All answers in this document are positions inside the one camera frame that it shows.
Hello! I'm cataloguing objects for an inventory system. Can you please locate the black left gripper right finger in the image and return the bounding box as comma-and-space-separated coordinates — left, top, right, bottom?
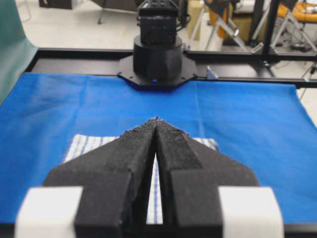
155, 120, 259, 238

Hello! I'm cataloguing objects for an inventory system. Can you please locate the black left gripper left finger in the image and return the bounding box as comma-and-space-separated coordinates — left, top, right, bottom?
43, 119, 157, 238

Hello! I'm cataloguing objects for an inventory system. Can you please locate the blue striped white towel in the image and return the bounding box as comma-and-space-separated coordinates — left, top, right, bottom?
63, 134, 219, 226

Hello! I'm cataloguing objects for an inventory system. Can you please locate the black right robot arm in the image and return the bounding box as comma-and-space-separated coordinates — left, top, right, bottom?
120, 0, 259, 238

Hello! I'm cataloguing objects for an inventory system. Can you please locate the blue table cloth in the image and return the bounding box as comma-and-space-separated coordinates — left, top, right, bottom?
0, 73, 317, 223

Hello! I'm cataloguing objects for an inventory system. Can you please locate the folding metal stand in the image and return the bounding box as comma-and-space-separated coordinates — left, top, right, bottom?
205, 0, 317, 54

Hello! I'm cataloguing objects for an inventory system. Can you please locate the green backdrop sheet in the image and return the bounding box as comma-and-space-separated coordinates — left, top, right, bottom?
0, 0, 38, 103

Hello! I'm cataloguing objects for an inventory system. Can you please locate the cardboard box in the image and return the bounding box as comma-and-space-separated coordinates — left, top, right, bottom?
186, 0, 204, 38

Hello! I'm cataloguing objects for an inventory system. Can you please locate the silver corner bracket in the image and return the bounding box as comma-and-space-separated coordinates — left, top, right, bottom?
206, 65, 219, 80

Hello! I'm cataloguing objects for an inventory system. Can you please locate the black table frame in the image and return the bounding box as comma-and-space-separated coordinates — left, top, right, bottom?
25, 48, 317, 89

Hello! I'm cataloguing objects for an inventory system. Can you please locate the black vertical frame post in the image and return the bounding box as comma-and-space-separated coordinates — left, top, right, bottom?
249, 0, 280, 61

